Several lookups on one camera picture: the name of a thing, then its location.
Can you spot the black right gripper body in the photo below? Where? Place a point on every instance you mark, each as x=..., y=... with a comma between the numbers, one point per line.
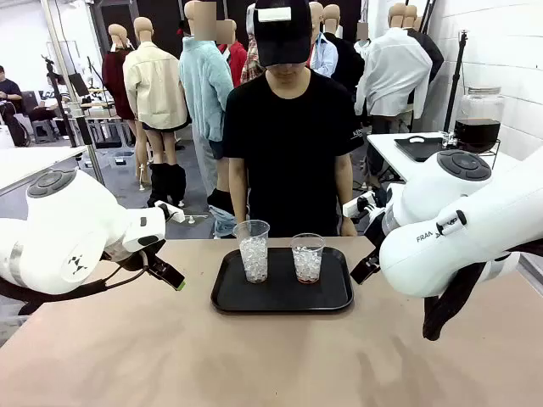
x=375, y=233

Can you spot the person's right hand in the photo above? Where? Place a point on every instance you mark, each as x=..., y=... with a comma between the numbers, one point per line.
x=241, y=217

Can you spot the tall clear iced plastic cup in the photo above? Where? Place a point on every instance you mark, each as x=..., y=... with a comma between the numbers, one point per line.
x=253, y=258

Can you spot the person's right forearm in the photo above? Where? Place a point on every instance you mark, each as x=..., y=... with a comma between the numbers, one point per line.
x=238, y=182

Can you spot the mannequin in black coat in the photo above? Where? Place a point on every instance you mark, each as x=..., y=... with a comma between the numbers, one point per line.
x=350, y=63

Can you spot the black baseball cap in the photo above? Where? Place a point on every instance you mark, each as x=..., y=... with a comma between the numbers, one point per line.
x=282, y=38

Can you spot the white side table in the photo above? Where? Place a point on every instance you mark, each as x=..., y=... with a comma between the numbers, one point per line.
x=390, y=148

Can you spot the person in black t-shirt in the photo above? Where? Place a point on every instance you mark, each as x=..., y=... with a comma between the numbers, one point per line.
x=288, y=140

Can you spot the black light stand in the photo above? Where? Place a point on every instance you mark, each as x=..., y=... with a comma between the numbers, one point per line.
x=456, y=80

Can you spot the slanted metal pole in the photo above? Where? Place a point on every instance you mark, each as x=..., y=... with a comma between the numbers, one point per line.
x=68, y=72

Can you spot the mannequin in maroon dress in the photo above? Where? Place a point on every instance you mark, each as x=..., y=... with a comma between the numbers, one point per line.
x=116, y=85

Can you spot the mannequin in plaid hooded shirt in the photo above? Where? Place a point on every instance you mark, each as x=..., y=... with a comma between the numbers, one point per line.
x=252, y=63

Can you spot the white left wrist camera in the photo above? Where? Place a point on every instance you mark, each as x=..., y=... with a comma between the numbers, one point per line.
x=171, y=212

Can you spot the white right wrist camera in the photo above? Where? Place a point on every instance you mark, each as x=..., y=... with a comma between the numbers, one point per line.
x=358, y=205

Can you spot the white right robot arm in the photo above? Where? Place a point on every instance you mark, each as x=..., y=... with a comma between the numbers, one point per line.
x=445, y=237

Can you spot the mannequin in cream jacket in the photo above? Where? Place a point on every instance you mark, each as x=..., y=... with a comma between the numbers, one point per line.
x=155, y=89

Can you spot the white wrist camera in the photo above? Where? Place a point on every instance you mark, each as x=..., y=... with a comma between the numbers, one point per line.
x=171, y=212
x=358, y=205

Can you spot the white mannequin base stand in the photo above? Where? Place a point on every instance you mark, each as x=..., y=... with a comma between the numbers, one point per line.
x=196, y=218

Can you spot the mannequin in blue open shirt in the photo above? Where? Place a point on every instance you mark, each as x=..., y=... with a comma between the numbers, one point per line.
x=324, y=57

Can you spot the person's left forearm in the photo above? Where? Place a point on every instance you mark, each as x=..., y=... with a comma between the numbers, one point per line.
x=344, y=182

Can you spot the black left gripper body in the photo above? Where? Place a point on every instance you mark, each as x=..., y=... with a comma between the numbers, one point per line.
x=142, y=259

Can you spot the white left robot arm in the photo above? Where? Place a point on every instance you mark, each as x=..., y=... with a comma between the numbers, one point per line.
x=63, y=220

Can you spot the black tripod with tablet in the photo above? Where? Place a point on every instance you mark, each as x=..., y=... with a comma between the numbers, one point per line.
x=63, y=106

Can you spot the white work table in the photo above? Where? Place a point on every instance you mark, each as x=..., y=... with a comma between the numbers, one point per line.
x=29, y=163

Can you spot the glass drink dispenser jar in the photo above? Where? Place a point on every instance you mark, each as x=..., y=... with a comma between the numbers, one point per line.
x=481, y=110

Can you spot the mannequin in light blue fleece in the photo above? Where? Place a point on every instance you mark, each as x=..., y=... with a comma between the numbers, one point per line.
x=203, y=93

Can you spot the seated person in dark shirt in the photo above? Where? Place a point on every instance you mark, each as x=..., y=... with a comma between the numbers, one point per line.
x=9, y=91

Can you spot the person's left hand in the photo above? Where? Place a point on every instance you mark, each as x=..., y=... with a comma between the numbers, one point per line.
x=348, y=228

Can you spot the mannequin in red jacket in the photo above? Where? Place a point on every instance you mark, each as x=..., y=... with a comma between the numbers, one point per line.
x=235, y=59

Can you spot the mannequin in white shirt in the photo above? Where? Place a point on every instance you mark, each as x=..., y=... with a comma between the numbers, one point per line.
x=392, y=76

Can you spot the black plastic serving tray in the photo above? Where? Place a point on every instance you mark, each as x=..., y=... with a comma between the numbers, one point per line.
x=282, y=297

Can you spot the grey plastic stool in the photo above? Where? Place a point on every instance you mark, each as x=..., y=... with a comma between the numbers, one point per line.
x=44, y=130

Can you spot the short clear iced plastic cup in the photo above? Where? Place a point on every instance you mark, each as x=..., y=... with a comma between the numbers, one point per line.
x=307, y=265

